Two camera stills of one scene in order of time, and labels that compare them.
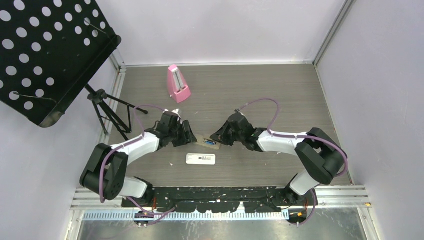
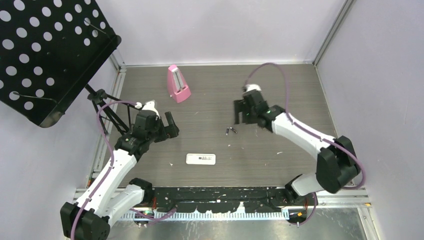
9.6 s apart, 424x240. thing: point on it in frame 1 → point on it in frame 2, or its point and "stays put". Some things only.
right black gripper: [221, 135] → [239, 106]
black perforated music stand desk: [50, 50] stays put
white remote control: [201, 159] stays put
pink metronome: [178, 90] stays put
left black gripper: [187, 137] → [171, 130]
